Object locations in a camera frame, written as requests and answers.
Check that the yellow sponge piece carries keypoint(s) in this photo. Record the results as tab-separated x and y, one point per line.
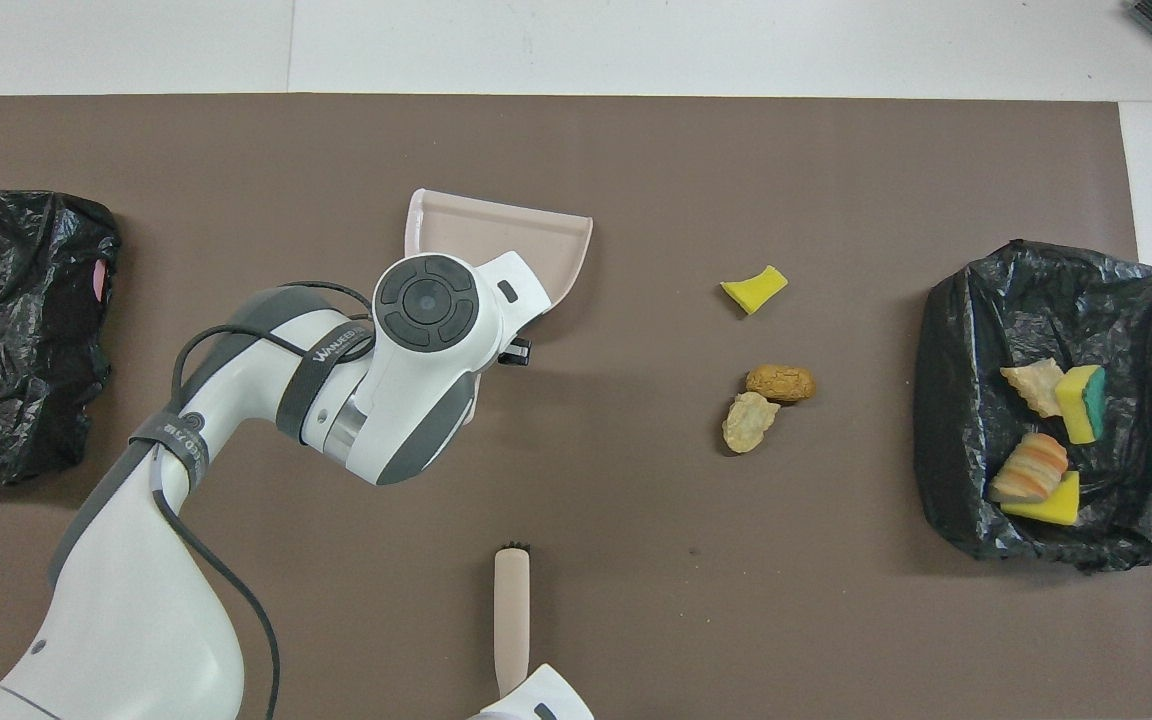
754	290
1046	508
1076	400

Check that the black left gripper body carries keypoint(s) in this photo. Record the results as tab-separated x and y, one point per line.
515	351

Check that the black trash bag bin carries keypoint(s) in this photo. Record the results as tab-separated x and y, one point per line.
966	350

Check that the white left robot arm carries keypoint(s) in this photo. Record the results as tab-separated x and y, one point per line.
136	620

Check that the brown round bread piece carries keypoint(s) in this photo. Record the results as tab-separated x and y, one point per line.
781	383

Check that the brown table mat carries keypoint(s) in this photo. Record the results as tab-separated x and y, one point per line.
636	600

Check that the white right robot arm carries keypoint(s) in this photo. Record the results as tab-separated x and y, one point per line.
546	697

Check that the black bag bin pink spot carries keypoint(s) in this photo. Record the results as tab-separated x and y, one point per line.
16	300

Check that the beige plastic dustpan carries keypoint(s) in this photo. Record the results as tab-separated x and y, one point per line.
506	235

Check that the orange striped bread piece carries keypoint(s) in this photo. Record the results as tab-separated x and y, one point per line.
1029	468

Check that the pale bread piece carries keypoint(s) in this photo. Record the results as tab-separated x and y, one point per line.
748	423
1034	385

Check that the beige hand brush black bristles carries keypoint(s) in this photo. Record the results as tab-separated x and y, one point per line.
512	620

